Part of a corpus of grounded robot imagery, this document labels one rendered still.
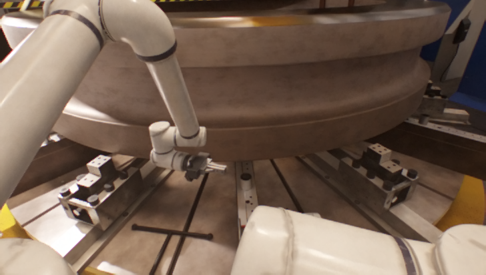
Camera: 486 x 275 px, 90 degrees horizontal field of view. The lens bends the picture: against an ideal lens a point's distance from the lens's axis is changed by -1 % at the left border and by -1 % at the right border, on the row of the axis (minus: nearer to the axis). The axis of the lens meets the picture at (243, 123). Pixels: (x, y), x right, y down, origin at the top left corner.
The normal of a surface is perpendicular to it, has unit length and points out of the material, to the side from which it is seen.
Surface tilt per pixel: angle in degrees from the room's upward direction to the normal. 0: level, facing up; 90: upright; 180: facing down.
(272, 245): 9
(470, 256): 2
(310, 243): 1
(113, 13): 79
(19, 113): 62
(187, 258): 0
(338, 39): 90
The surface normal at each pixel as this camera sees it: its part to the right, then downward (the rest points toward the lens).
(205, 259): -0.02, -0.88
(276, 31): 0.15, 0.46
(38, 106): 0.97, -0.13
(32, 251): 0.15, -0.95
